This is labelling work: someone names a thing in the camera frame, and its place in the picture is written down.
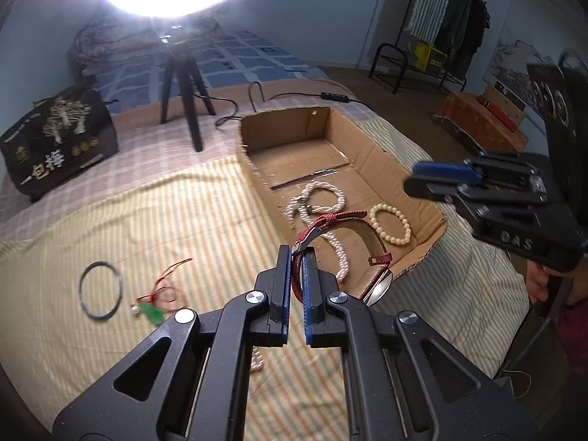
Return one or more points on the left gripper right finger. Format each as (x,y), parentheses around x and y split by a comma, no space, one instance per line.
(322,329)

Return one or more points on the black tripod stand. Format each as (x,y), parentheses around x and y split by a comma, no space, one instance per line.
(181,65)

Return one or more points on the yellow box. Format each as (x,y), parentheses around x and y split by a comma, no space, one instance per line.
(428,58)

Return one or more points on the black metal rack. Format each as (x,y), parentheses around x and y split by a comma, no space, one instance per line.
(391,66)

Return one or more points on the person right hand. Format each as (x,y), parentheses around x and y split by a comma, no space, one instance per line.
(537,276)

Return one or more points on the small metal pin in box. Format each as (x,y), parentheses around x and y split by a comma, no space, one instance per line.
(324,172)

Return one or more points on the blue patterned bed sheet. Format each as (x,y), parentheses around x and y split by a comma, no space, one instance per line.
(226,59)

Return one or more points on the brown cardboard box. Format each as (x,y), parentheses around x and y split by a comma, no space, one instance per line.
(281,149)

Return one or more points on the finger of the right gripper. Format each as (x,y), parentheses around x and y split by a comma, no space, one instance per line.
(441,189)
(460,173)

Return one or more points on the folded floral quilt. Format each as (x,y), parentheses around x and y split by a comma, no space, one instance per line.
(115,38)

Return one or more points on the black snack bag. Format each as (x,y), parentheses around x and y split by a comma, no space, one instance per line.
(58,140)

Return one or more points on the orange brown floor bag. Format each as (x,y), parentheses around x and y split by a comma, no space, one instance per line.
(490,120)

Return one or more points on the red strap wristwatch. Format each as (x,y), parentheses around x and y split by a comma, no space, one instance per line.
(376,281)

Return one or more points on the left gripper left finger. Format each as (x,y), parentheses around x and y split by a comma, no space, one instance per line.
(271,329)

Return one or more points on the hanging clothes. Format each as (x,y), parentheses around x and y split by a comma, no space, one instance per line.
(454,28)

